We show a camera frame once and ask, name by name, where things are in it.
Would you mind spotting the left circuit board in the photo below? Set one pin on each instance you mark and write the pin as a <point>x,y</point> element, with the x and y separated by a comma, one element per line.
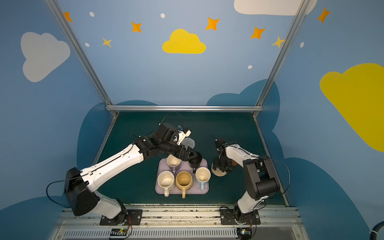
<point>120,234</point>

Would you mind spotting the grey woven coaster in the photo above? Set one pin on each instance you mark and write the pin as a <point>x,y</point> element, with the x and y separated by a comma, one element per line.
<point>188,143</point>

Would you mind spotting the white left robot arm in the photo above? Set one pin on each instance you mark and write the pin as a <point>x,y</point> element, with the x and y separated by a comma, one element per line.
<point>81,187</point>

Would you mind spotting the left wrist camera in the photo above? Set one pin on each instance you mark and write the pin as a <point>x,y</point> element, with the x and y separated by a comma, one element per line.
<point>169,133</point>

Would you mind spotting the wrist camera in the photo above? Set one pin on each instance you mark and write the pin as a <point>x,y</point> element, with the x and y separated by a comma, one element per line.
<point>220,144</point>
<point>169,133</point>

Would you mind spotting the right circuit board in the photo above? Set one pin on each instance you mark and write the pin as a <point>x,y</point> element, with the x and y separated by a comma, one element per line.
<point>244,234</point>

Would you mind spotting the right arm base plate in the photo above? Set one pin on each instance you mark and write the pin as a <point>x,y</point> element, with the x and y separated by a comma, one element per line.
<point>236,217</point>

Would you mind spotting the circuit board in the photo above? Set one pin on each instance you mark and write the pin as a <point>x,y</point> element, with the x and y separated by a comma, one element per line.
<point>244,234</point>
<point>120,234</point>

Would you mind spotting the light blue mug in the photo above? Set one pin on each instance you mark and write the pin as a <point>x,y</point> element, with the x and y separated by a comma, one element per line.
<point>203,175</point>

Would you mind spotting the black mug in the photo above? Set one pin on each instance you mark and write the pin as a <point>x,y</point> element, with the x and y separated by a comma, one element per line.
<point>195,162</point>

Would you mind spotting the beige woven coaster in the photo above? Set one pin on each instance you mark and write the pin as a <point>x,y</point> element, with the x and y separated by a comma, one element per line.
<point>217,171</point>

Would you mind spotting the lilac serving tray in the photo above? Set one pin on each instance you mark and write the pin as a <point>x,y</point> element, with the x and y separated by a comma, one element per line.
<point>195,189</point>

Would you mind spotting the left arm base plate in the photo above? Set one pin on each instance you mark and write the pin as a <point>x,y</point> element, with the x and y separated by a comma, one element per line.
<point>132,217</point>

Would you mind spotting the yellow mug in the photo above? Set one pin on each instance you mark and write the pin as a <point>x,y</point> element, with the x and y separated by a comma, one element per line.
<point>184,182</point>

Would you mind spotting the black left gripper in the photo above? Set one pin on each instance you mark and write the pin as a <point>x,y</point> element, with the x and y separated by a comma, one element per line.
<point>186,153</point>

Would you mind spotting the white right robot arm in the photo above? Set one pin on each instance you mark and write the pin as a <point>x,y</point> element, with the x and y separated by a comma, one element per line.
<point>261,178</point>

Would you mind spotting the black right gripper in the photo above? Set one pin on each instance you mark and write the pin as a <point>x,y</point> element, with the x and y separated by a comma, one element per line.
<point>222,163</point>

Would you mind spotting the left aluminium frame post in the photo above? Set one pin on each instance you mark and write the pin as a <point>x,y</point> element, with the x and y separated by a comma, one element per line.
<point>59,15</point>

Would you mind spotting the purple mug cream inside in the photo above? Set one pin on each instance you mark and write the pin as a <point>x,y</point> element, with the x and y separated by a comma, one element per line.
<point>173,163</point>

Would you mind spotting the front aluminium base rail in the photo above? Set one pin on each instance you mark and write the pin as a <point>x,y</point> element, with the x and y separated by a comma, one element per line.
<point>183,222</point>

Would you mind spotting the horizontal aluminium frame rail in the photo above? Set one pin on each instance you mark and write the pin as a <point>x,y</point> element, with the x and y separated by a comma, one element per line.
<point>143,108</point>

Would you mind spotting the aluminium frame post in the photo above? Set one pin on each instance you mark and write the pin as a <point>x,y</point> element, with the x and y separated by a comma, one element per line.
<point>59,15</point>
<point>292,32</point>

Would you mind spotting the right aluminium frame post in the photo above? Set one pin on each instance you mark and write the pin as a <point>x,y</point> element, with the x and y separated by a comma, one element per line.
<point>292,32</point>

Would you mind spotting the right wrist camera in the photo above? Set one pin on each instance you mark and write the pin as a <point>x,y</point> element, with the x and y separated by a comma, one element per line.
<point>220,144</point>

